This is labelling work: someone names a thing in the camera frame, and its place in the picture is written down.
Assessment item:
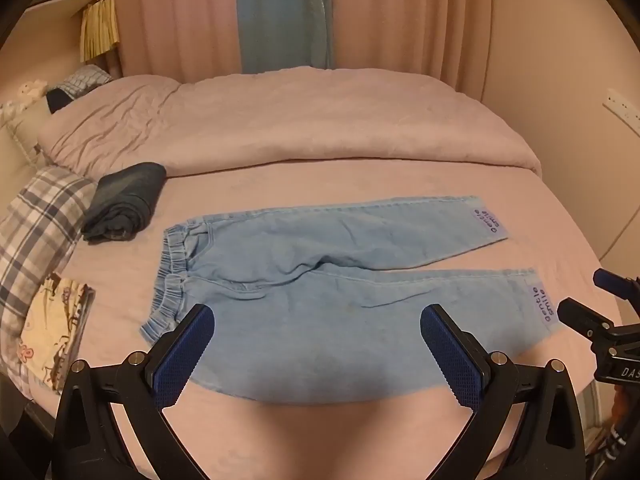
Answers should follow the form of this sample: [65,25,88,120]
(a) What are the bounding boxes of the light blue denim pants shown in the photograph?
[139,195,556,405]

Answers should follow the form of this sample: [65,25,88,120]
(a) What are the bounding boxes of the white wall socket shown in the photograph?
[602,88,640,123]

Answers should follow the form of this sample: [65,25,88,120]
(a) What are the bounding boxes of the plaid pillow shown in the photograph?
[0,166,97,348]

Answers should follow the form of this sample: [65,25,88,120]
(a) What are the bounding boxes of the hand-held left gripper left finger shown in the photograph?
[52,303,216,480]

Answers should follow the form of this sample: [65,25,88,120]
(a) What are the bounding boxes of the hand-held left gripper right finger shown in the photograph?
[420,303,586,480]

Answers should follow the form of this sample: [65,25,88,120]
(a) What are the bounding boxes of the floral printed cloth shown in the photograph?
[19,272,96,393]

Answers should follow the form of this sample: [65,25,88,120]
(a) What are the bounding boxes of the pink bed sheet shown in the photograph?
[10,165,623,480]

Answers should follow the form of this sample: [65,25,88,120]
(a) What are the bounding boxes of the pink curtain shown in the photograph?
[111,0,486,103]

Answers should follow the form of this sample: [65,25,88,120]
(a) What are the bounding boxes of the yellow fringed cloth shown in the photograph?
[80,0,121,61]

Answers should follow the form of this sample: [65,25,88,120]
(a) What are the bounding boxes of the white pillow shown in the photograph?
[0,100,53,168]

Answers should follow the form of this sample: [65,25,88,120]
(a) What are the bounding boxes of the wooden shelf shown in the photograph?
[22,0,101,26]

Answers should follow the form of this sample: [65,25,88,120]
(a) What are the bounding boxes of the pink duvet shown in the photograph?
[37,66,541,178]

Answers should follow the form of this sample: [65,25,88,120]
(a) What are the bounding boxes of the blue curtain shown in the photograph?
[234,0,335,75]

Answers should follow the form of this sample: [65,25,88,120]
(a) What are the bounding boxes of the checked blue white cloth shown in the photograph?
[46,65,113,113]

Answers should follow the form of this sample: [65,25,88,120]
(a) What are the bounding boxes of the folded dark denim pants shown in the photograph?
[81,162,167,245]

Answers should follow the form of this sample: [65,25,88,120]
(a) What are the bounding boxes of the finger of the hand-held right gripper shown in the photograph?
[557,298,615,347]
[593,268,640,313]

